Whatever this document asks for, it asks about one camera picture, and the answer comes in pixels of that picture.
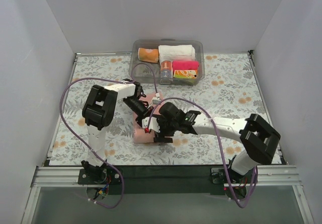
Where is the rabbit print towel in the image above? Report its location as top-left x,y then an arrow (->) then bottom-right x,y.
160,60 -> 173,79

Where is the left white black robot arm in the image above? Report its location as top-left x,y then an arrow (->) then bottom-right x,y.
82,82 -> 153,184

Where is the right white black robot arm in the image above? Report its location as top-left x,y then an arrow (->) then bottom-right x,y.
145,102 -> 281,183

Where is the orange print rolled towel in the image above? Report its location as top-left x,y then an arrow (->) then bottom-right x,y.
173,69 -> 198,79

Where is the clear plastic bin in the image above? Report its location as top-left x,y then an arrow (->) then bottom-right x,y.
129,39 -> 205,86

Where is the hot pink rolled towel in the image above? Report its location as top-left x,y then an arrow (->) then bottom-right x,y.
173,60 -> 199,70

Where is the white rolled towel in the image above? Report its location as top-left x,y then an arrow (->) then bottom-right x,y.
158,45 -> 196,62

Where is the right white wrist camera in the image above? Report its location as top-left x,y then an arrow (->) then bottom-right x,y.
141,116 -> 160,133

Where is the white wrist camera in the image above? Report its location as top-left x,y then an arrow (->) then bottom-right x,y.
150,92 -> 162,106
141,116 -> 160,133

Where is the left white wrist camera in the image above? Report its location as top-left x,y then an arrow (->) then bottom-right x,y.
150,92 -> 162,106

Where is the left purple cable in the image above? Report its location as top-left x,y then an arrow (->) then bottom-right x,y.
59,63 -> 162,209

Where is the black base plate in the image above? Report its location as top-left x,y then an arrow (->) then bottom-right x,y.
77,165 -> 228,195

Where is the aluminium frame rail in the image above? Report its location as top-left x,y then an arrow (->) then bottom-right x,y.
32,165 -> 302,187

